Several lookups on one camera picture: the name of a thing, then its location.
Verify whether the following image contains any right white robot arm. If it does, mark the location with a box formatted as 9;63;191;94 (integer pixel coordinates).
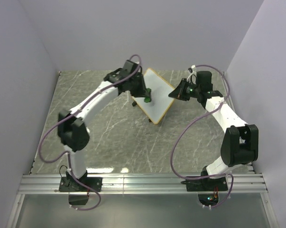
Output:
168;65;258;190

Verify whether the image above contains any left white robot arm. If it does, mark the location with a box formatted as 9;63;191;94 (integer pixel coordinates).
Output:
57;60;151;191

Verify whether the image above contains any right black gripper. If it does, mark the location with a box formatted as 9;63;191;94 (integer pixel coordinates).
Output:
168;78;201;101

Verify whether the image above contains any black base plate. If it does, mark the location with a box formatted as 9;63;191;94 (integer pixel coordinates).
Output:
181;177;228;192
58;177;102;192

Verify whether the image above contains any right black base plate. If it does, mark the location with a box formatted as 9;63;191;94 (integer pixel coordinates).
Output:
181;177;228;192

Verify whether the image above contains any orange framed whiteboard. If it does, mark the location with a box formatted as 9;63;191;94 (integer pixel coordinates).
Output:
132;68;175;124

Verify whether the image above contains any aluminium mounting rail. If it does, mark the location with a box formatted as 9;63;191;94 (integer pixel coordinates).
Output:
18;173;268;195

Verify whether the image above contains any green whiteboard eraser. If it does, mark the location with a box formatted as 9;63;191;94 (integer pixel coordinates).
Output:
144;88;152;103

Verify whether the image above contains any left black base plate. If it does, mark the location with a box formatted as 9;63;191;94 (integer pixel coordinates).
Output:
58;177;102;192

